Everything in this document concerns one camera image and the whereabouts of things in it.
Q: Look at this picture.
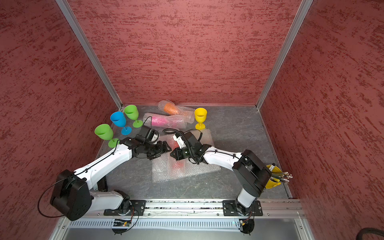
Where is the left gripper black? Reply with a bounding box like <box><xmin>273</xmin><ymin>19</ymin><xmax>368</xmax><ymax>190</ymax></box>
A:
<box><xmin>143</xmin><ymin>141</ymin><xmax>172</xmax><ymax>160</ymax></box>

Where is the red glass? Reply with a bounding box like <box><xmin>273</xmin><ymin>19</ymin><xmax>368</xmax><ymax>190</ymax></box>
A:
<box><xmin>168</xmin><ymin>135</ymin><xmax>187</xmax><ymax>179</ymax></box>

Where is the pink glass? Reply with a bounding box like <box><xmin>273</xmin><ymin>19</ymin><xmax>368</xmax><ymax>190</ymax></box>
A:
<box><xmin>143</xmin><ymin>113</ymin><xmax>187</xmax><ymax>129</ymax></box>

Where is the yellow glass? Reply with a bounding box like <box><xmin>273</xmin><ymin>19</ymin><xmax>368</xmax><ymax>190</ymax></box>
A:
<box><xmin>195</xmin><ymin>108</ymin><xmax>208</xmax><ymax>130</ymax></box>

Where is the dark green glass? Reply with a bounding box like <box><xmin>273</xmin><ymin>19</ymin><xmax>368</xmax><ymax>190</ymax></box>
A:
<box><xmin>124</xmin><ymin>105</ymin><xmax>143</xmax><ymax>128</ymax></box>

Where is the blue glass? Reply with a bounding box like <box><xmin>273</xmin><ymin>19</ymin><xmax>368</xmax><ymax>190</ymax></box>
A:
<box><xmin>110</xmin><ymin>112</ymin><xmax>132</xmax><ymax>136</ymax></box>

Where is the light green wine glass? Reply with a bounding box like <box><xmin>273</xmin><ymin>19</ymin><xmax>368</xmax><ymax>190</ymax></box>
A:
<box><xmin>94</xmin><ymin>124</ymin><xmax>119</xmax><ymax>148</ymax></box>

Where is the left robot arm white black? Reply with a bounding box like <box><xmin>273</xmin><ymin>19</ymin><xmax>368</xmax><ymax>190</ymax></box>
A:
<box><xmin>50</xmin><ymin>126</ymin><xmax>172</xmax><ymax>221</ymax></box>

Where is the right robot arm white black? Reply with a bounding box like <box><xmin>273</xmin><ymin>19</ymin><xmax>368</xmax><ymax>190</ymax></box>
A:
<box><xmin>163</xmin><ymin>128</ymin><xmax>272</xmax><ymax>216</ymax></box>

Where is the orange glass in bubble wrap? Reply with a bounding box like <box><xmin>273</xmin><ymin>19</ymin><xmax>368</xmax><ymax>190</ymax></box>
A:
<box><xmin>158</xmin><ymin>100</ymin><xmax>195</xmax><ymax>124</ymax></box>

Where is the left base wiring board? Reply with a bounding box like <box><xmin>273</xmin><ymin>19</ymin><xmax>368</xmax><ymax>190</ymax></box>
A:
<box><xmin>112</xmin><ymin>219</ymin><xmax>132</xmax><ymax>235</ymax></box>

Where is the right base wiring plug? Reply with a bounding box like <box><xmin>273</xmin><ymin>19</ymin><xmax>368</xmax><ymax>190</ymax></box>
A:
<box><xmin>240</xmin><ymin>220</ymin><xmax>255</xmax><ymax>235</ymax></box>

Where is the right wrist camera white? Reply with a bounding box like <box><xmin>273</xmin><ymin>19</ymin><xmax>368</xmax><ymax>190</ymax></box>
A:
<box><xmin>173</xmin><ymin>135</ymin><xmax>186</xmax><ymax>149</ymax></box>

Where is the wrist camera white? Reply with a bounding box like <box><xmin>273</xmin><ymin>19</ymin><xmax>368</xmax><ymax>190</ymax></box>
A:
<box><xmin>138</xmin><ymin>126</ymin><xmax>159</xmax><ymax>143</ymax></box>
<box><xmin>173</xmin><ymin>135</ymin><xmax>186</xmax><ymax>149</ymax></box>

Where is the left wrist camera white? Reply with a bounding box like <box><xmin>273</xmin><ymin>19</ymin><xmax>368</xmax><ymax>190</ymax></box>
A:
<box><xmin>138</xmin><ymin>126</ymin><xmax>159</xmax><ymax>143</ymax></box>

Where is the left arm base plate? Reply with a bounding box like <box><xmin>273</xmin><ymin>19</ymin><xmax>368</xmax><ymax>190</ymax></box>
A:
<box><xmin>104</xmin><ymin>200</ymin><xmax>147</xmax><ymax>217</ymax></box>

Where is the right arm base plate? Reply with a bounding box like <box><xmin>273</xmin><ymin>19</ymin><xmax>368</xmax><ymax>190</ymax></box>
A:
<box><xmin>222</xmin><ymin>200</ymin><xmax>263</xmax><ymax>217</ymax></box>

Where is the white slotted cable duct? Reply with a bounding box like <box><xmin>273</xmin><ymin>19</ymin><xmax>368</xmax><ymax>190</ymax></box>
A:
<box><xmin>69</xmin><ymin>218</ymin><xmax>240</xmax><ymax>232</ymax></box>

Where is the left aluminium corner post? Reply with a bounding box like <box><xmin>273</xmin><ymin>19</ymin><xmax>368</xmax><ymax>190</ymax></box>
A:
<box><xmin>56</xmin><ymin>0</ymin><xmax>123</xmax><ymax>110</ymax></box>

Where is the aluminium corner post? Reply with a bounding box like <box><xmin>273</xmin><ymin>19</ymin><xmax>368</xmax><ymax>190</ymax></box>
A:
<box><xmin>256</xmin><ymin>0</ymin><xmax>313</xmax><ymax>112</ymax></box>
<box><xmin>56</xmin><ymin>0</ymin><xmax>123</xmax><ymax>110</ymax></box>

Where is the aluminium front rail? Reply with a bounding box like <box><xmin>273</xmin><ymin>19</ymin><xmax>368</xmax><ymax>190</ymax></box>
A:
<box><xmin>61</xmin><ymin>197</ymin><xmax>305</xmax><ymax>218</ymax></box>

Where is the right aluminium corner post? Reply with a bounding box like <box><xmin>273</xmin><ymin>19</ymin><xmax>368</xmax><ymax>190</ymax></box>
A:
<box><xmin>256</xmin><ymin>0</ymin><xmax>313</xmax><ymax>112</ymax></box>

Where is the black hose bottom right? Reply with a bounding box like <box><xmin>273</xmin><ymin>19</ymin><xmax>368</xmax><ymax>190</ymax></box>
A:
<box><xmin>355</xmin><ymin>227</ymin><xmax>384</xmax><ymax>240</ymax></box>

